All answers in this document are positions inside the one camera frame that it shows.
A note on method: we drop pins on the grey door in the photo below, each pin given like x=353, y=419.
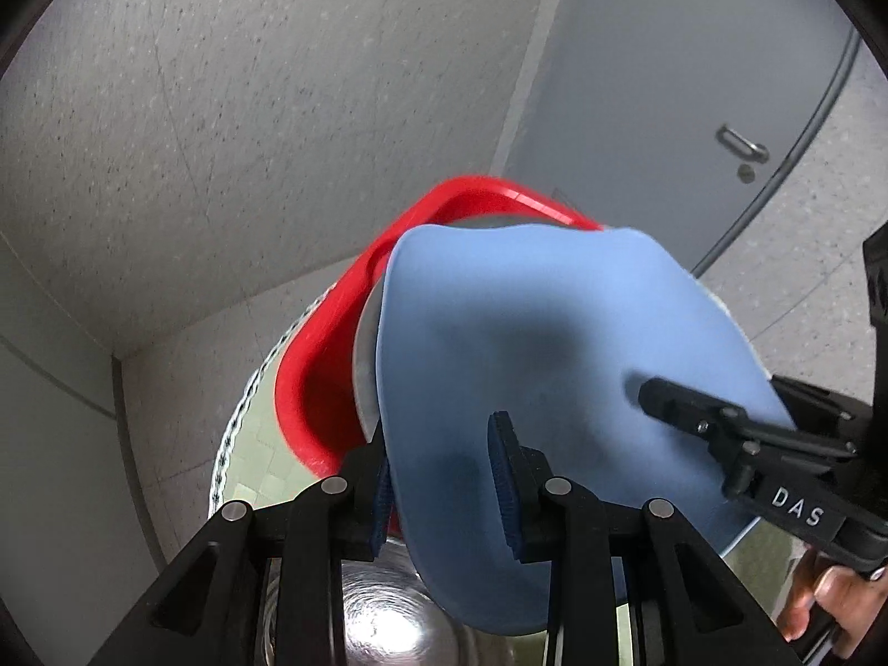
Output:
x=659, y=83

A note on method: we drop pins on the steel bowl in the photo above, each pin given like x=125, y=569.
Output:
x=388, y=624

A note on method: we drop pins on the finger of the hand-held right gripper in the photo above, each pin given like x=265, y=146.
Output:
x=701, y=413
x=812, y=399

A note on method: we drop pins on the blue plate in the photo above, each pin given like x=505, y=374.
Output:
x=555, y=361

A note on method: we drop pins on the door keyhole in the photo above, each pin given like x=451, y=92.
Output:
x=746, y=174

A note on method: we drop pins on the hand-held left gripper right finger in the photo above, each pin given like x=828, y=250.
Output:
x=501, y=479

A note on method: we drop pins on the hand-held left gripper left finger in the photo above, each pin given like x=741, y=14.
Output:
x=379, y=499

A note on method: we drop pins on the red plastic basin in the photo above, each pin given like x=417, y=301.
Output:
x=326, y=388

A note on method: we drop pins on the person's right hand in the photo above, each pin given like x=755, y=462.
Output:
x=843, y=593

